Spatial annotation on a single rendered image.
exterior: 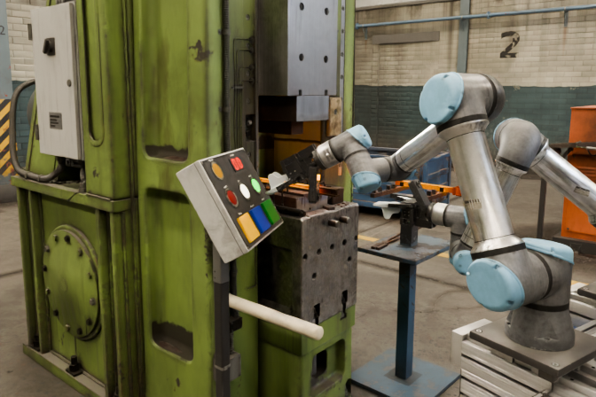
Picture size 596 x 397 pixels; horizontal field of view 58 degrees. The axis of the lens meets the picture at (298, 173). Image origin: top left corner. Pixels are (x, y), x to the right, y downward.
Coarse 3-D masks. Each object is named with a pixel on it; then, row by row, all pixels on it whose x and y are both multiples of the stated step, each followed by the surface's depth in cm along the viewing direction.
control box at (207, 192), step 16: (208, 160) 147; (224, 160) 157; (240, 160) 166; (192, 176) 143; (208, 176) 143; (224, 176) 151; (240, 176) 161; (256, 176) 172; (192, 192) 144; (208, 192) 143; (224, 192) 147; (240, 192) 156; (256, 192) 166; (208, 208) 143; (224, 208) 142; (240, 208) 151; (208, 224) 144; (224, 224) 143; (224, 240) 144; (240, 240) 142; (256, 240) 150; (224, 256) 144
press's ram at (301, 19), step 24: (264, 0) 194; (288, 0) 188; (312, 0) 198; (336, 0) 209; (264, 24) 196; (288, 24) 189; (312, 24) 199; (336, 24) 210; (264, 48) 197; (288, 48) 190; (312, 48) 200; (336, 48) 212; (264, 72) 198; (288, 72) 191; (312, 72) 202
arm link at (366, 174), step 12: (348, 156) 154; (360, 156) 152; (348, 168) 154; (360, 168) 151; (372, 168) 151; (384, 168) 154; (360, 180) 150; (372, 180) 149; (384, 180) 156; (360, 192) 153
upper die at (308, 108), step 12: (264, 96) 207; (276, 96) 203; (288, 96) 199; (300, 96) 198; (312, 96) 204; (324, 96) 209; (264, 108) 207; (276, 108) 203; (288, 108) 200; (300, 108) 199; (312, 108) 204; (324, 108) 210; (276, 120) 204; (288, 120) 200; (300, 120) 199; (312, 120) 205
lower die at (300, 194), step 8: (264, 184) 225; (280, 192) 213; (288, 192) 210; (296, 192) 208; (304, 192) 208; (272, 200) 210; (280, 200) 208; (288, 200) 205; (296, 200) 203; (304, 200) 206; (320, 200) 214; (304, 208) 207; (312, 208) 211
